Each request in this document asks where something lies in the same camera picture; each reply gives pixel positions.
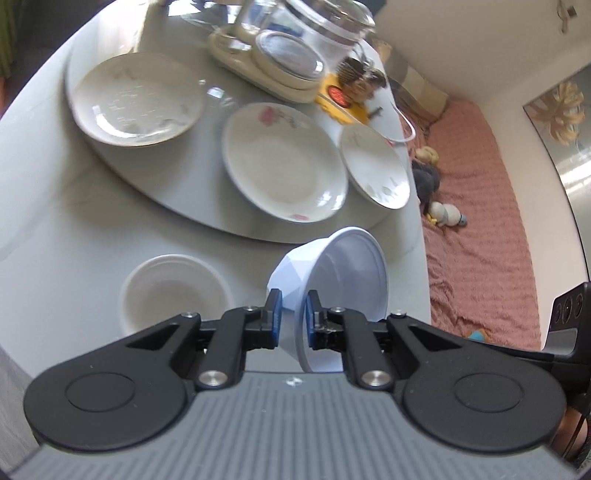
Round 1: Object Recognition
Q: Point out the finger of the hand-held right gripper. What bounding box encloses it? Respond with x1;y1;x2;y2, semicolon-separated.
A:
489;347;556;383

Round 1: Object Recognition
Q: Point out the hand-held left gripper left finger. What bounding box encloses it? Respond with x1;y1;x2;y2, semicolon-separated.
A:
122;288;283;391

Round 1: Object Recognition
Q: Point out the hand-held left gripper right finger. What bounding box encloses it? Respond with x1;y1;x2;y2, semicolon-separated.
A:
305;290;465;391

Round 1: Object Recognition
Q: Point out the large pale blue bowl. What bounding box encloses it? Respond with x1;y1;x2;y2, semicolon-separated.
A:
268;226;389;374

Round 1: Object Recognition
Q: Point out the cream white bowl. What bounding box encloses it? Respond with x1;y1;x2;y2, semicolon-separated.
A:
119;254;234;337

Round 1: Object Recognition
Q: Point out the white pink-flower plate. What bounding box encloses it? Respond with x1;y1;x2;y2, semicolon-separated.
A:
222;102;349;223

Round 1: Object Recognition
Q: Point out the small gold-rimmed leaf plate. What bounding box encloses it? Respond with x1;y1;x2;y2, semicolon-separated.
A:
339;124;411;210

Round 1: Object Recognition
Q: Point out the large gold-rimmed leaf plate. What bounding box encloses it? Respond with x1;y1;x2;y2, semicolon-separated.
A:
71;52;204;147

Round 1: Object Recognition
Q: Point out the person's right hand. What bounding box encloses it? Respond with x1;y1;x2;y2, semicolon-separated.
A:
554;406;591;464

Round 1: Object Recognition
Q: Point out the grey glass turntable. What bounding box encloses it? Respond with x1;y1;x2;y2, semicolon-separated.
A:
65;0;415;244

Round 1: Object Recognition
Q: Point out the pink blanket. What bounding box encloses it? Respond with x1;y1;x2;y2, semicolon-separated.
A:
406;99;543;352

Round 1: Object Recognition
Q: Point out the white blue duck plush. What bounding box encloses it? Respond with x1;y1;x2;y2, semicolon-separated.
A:
427;200;467;228

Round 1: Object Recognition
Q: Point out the yellow coaster with red centre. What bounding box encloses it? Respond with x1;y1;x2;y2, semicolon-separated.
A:
315;74;370;125

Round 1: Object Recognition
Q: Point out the small basket with figurine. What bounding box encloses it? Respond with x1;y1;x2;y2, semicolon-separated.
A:
353;62;389;100

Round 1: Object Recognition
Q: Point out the striped beige pillow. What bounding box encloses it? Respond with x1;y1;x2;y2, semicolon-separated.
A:
376;39;451;123

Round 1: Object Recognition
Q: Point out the cream kettle base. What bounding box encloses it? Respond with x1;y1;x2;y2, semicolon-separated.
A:
208;30;331;103

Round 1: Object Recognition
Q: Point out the glass kettle with green lid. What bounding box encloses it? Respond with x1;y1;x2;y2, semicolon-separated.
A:
226;0;377;90

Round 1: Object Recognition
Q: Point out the white cable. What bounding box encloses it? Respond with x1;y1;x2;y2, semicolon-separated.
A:
388;99;416;144

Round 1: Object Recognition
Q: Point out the gold leaf wall picture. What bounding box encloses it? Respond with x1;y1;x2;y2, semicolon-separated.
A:
523;65;591;287

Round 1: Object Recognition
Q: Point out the dark wire basket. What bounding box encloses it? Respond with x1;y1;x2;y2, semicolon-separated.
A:
336;55;365;86

